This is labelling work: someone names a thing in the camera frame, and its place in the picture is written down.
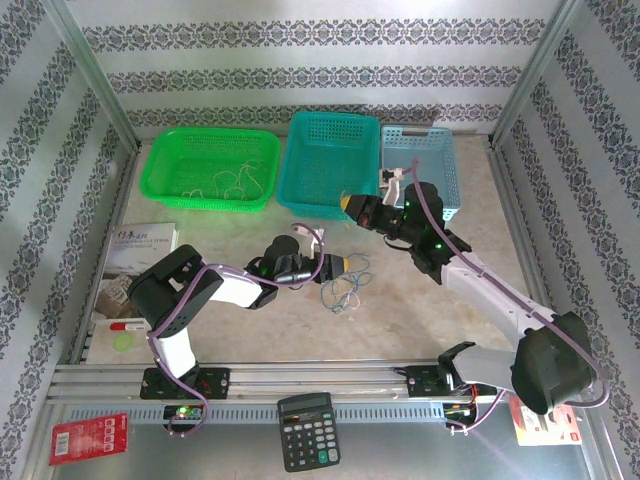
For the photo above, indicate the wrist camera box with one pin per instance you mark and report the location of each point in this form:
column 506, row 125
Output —
column 312, row 240
column 392, row 185

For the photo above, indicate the red card package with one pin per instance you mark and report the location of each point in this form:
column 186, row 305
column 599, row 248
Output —
column 85, row 440

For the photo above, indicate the light blue plastic basket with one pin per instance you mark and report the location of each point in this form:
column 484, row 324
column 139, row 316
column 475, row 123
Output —
column 430, row 150

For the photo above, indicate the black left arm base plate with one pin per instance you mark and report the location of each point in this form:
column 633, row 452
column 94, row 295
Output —
column 217, row 382

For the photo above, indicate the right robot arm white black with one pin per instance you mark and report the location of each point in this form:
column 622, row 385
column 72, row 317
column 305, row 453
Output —
column 480, row 287

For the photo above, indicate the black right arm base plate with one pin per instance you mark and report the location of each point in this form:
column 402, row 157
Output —
column 422, row 382

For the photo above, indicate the green plastic basket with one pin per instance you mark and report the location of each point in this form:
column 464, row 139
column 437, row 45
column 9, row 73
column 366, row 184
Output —
column 200, row 170

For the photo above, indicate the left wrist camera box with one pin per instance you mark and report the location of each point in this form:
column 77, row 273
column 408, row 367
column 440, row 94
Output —
column 312, row 240

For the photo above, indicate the aluminium side rail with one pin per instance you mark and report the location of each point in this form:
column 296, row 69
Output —
column 510, row 200
column 122, row 200

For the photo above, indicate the grey cover book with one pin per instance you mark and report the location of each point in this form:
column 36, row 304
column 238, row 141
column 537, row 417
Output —
column 140, row 245

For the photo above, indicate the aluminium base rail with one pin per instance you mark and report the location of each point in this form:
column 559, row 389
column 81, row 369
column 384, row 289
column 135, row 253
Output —
column 325, row 375

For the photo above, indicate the red marker pen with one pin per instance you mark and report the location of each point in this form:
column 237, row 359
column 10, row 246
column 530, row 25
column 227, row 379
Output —
column 127, row 326

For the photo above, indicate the red package with USB stick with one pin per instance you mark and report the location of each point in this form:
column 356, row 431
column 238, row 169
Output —
column 530, row 425

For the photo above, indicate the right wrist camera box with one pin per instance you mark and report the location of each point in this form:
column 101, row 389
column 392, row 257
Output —
column 392, row 185

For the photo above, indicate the teal plastic basket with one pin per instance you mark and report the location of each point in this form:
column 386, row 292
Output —
column 325, row 160

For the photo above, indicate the black calculator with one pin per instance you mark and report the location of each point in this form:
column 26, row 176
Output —
column 307, row 435

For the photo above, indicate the circuit board with LED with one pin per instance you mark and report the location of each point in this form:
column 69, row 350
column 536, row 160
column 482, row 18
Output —
column 185, row 412
column 460, row 411

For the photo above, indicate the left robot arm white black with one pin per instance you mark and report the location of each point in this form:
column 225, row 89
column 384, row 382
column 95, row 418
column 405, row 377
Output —
column 175, row 295

